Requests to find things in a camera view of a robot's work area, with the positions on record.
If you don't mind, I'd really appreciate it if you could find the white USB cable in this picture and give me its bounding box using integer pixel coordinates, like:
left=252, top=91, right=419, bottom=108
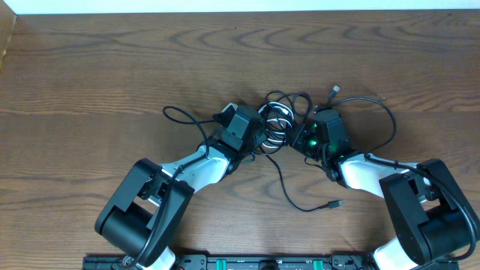
left=257, top=101, right=296, bottom=149

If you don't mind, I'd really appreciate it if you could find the left camera cable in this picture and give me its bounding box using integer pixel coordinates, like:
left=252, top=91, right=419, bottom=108
left=121, top=105, right=226, bottom=269

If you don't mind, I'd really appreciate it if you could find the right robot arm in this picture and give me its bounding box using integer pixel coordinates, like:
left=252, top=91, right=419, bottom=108
left=286, top=109, right=479, bottom=269

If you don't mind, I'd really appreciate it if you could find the black USB cable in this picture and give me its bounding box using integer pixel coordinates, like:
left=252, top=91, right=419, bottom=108
left=258, top=85, right=344, bottom=213

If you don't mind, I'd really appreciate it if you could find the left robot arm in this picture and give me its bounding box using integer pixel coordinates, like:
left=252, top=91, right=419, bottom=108
left=94, top=103, right=267, bottom=269

